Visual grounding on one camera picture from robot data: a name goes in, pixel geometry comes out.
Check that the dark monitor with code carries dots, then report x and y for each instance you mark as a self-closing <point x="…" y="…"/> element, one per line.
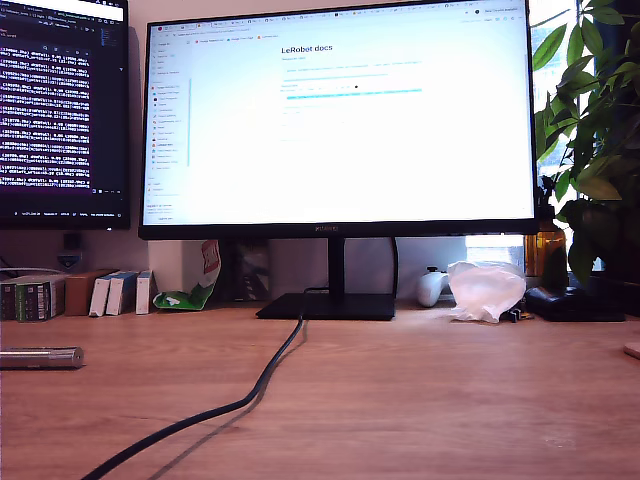
<point x="60" y="125"/>

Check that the small blue white device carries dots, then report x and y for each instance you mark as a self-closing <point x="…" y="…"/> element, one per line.
<point x="69" y="261"/>

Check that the metal carabiner with yellow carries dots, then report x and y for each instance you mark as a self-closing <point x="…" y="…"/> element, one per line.
<point x="517" y="316"/>

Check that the white game controller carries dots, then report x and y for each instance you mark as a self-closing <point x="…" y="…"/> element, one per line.
<point x="430" y="290"/>

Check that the green black printed box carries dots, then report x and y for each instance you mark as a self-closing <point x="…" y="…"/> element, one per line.
<point x="32" y="301"/>

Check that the green leafy house plant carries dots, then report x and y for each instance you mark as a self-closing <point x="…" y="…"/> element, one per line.
<point x="595" y="125"/>

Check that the black square plant pot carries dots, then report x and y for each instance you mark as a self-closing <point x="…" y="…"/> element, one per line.
<point x="620" y="290"/>

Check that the dark patterned box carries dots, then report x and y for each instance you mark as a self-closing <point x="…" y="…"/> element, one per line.
<point x="252" y="272"/>

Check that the dark printed box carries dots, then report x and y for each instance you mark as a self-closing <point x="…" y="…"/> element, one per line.
<point x="7" y="301"/>

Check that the white blue small box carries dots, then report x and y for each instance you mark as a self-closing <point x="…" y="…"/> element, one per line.
<point x="117" y="299"/>
<point x="142" y="294"/>
<point x="97" y="299"/>

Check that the white crumpled plastic bag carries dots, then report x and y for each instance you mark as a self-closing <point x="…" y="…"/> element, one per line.
<point x="485" y="292"/>

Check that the black Huawei monitor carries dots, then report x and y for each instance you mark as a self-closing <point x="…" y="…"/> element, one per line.
<point x="350" y="150"/>

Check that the square cork coaster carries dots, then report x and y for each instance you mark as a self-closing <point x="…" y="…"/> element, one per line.
<point x="633" y="350"/>

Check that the metallic silver laser pointer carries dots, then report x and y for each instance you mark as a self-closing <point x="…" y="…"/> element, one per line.
<point x="40" y="357"/>

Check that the small black wall box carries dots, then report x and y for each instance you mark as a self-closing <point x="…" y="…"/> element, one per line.
<point x="71" y="241"/>

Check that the amber glass pump bottle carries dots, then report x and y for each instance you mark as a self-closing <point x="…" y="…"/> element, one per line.
<point x="537" y="247"/>

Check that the green red snack bag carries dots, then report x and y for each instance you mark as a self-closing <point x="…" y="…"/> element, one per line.
<point x="195" y="295"/>

